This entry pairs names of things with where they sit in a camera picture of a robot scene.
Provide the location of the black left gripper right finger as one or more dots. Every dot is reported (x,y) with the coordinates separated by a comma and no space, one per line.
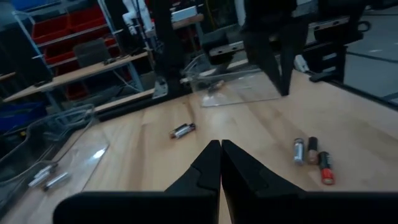
(248,193)

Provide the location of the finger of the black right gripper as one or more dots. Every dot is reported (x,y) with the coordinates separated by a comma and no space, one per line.
(290,53)
(261,49)

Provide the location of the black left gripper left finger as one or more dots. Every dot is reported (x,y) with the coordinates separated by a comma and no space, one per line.
(202,186)

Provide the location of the black copper Duracell battery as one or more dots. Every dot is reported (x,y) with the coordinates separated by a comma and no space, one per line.
(312,151)
(216,86)

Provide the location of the red black MAX battery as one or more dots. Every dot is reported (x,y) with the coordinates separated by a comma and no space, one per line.
(326,169)

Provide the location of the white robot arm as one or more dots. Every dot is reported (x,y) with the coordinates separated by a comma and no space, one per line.
(136,15)

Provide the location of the white power plug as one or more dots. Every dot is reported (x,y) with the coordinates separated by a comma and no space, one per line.
(300,62)

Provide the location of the white box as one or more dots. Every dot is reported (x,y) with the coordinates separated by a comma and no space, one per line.
(183,14)

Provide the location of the blue storage bin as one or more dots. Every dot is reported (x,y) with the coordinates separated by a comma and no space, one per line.
(18,115)

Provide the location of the shelving rack red bins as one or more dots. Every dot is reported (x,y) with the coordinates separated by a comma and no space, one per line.
(62,37)

